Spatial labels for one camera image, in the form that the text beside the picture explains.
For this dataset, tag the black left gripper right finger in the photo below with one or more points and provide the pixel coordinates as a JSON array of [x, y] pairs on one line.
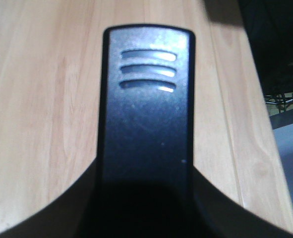
[[217, 216]]

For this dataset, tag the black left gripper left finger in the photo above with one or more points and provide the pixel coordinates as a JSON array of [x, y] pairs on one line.
[[42, 210]]

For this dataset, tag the black stapler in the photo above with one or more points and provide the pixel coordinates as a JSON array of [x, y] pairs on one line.
[[143, 183]]

